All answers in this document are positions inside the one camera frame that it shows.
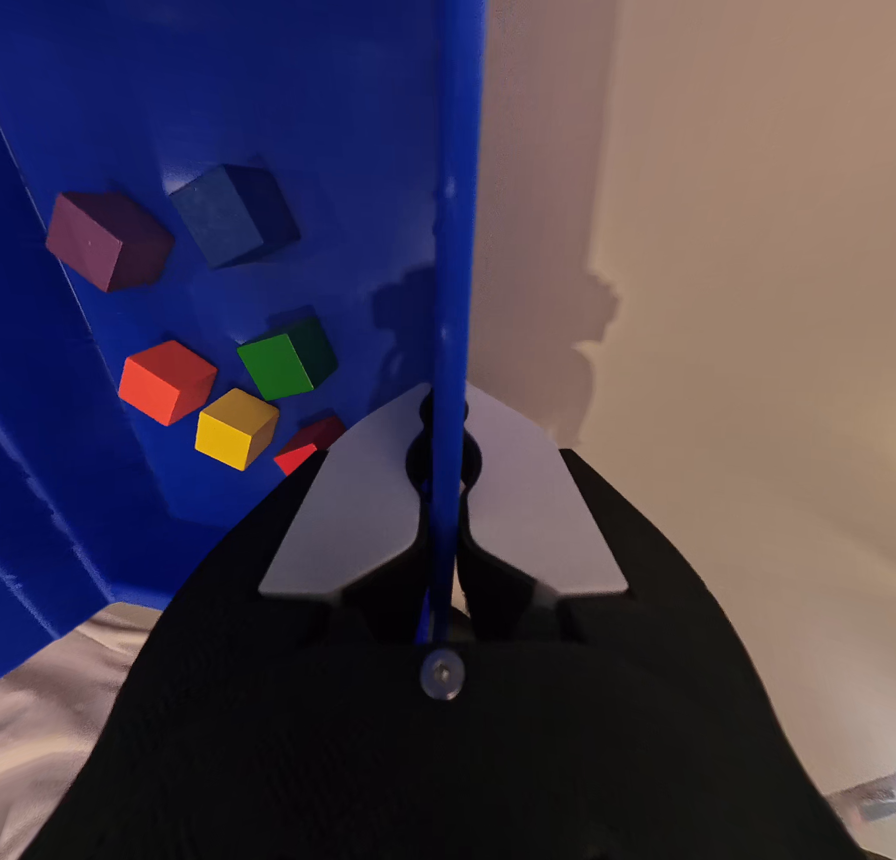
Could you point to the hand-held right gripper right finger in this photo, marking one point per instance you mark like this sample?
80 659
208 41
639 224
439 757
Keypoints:
546 517

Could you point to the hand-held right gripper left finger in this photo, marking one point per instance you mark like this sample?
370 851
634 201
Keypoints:
350 517

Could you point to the red wooden cube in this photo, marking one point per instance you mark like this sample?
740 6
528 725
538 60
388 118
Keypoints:
301 450

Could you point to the yellow wooden cube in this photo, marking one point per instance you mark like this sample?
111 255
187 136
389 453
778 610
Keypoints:
231 431

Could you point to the green wooden cube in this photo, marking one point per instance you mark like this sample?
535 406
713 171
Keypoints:
280 366

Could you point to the orange wooden cube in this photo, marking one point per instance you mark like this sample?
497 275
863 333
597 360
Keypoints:
164 384

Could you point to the blue wooden cube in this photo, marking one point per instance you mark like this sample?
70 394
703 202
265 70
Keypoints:
224 219

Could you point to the purple wooden cube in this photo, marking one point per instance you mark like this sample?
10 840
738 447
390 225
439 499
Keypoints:
98 244

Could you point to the blue plastic bin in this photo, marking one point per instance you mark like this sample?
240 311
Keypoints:
280 69

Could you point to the person's pale shirt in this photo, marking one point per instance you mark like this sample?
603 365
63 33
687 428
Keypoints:
56 734

